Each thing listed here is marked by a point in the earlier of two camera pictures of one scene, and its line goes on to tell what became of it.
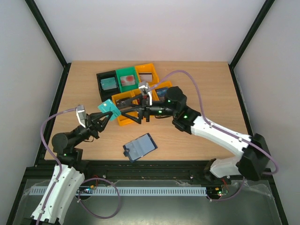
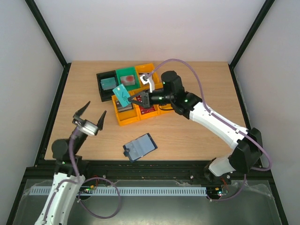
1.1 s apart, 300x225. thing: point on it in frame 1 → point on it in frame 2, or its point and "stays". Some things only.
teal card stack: (108, 83) stays
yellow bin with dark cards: (126, 101) stays
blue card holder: (139, 147) stays
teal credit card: (108, 105) → (123, 94)
